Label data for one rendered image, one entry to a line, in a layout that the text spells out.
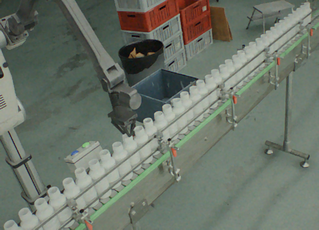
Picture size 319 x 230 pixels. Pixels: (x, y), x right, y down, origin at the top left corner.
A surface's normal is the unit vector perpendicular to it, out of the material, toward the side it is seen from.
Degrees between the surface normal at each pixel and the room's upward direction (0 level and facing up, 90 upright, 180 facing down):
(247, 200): 0
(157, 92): 90
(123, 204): 90
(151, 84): 90
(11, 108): 90
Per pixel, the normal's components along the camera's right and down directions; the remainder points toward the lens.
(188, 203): -0.16, -0.83
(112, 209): 0.73, 0.26
